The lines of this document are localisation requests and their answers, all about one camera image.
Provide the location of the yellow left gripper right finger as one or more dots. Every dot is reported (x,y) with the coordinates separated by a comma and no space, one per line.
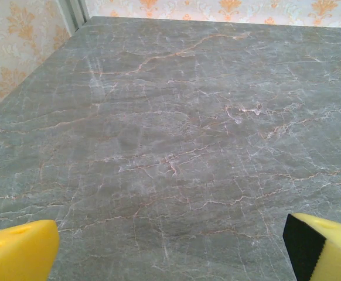
(328,254)

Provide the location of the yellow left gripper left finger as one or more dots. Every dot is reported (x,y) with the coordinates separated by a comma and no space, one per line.
(18,251)

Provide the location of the aluminium frame corner post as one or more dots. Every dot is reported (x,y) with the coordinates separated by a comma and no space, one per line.
(74,14)

